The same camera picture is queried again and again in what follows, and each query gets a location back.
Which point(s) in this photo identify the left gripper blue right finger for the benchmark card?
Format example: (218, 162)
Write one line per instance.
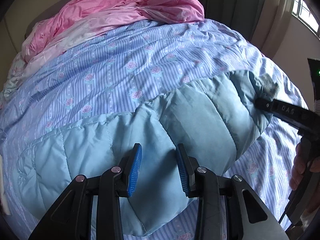
(186, 167)

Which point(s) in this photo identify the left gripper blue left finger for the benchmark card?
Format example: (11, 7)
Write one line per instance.
(132, 169)

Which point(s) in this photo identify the green curtain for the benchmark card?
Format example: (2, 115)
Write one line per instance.
(253, 19)

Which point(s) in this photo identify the light floral quilt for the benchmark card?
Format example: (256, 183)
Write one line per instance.
(25, 64)

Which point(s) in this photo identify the pink satin blanket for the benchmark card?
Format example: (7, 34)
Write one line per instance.
(102, 16)

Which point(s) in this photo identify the window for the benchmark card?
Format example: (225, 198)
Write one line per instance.
(302, 12)

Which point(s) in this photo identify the white folded garment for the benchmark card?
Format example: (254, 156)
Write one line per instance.
(4, 203)

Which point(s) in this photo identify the right hand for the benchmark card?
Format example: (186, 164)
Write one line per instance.
(299, 166)

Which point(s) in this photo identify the blue striped floral bedsheet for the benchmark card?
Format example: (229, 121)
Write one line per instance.
(128, 66)

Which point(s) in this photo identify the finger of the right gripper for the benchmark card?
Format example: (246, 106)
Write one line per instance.
(293, 115)

